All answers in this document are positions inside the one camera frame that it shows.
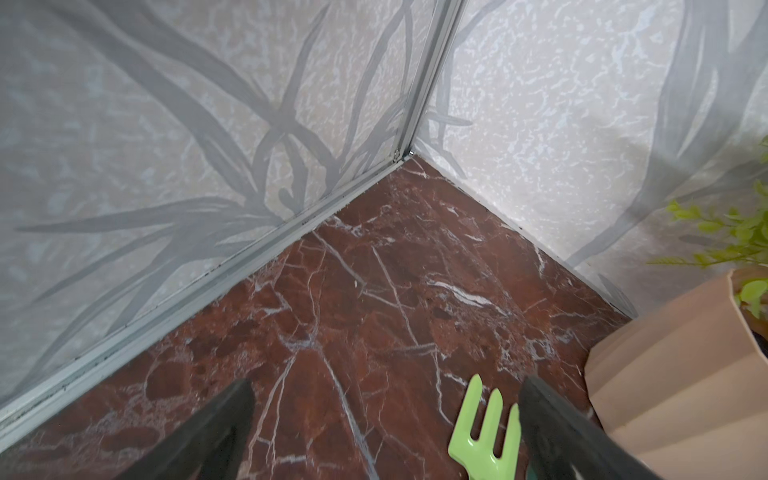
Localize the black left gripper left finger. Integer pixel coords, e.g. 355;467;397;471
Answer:
118;378;255;479

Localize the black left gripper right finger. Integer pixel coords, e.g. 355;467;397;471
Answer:
518;376;658;479

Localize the green garden fork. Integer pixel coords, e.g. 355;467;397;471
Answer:
448;374;522;479

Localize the beige flower pot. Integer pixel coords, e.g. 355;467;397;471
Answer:
584;267;767;479

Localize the green artificial flowering plant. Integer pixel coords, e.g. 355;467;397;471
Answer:
647;136;768;320

